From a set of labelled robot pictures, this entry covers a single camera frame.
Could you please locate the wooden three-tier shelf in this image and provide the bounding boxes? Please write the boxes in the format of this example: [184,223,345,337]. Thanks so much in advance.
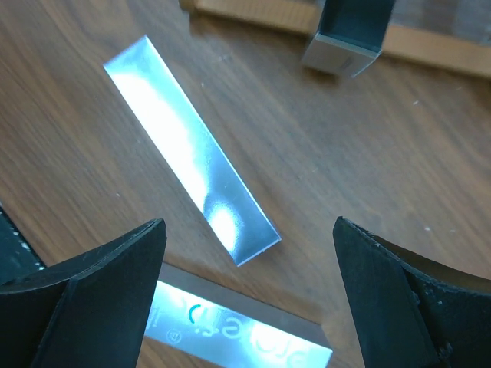
[179,1,490,78]

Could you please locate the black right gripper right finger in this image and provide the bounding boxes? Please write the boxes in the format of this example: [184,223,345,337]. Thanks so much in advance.
[333,217,490,367]

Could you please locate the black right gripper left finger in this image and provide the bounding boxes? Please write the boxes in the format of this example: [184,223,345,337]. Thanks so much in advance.
[1,218,166,367]

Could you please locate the silver R&O box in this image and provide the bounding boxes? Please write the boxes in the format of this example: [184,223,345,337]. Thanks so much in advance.
[302,0,395,77]

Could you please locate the silver toothpaste box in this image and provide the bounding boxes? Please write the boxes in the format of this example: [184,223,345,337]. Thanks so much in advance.
[145,263,333,367]
[104,36,282,266]

